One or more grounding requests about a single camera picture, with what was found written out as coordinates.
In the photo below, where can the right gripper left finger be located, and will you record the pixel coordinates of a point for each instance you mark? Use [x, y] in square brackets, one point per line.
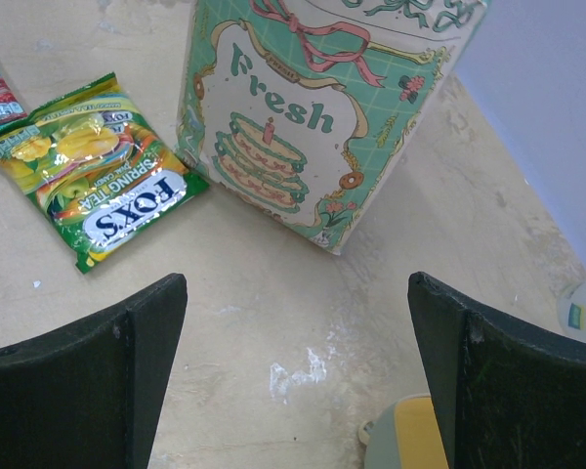
[89, 394]

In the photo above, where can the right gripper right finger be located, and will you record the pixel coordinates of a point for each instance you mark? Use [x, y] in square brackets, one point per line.
[506, 393]

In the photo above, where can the green Fox's bag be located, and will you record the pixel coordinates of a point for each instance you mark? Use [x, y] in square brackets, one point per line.
[93, 166]

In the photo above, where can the green cake paper bag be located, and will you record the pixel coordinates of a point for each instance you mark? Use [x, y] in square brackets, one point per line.
[302, 108]

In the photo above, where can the white cylinder striped lid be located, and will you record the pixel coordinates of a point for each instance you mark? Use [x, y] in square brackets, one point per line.
[405, 435]

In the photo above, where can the grey tape roll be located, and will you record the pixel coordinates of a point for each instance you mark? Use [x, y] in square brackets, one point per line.
[572, 311]

